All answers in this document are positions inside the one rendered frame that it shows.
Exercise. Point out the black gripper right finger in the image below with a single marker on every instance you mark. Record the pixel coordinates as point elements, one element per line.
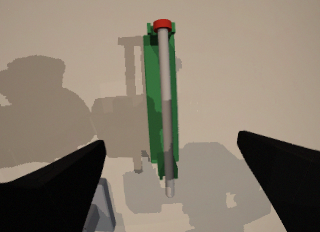
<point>290,177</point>

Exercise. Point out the green flat bar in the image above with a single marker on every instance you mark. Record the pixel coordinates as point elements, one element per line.
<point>152,66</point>

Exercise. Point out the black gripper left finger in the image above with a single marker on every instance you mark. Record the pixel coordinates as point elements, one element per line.
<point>55,198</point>

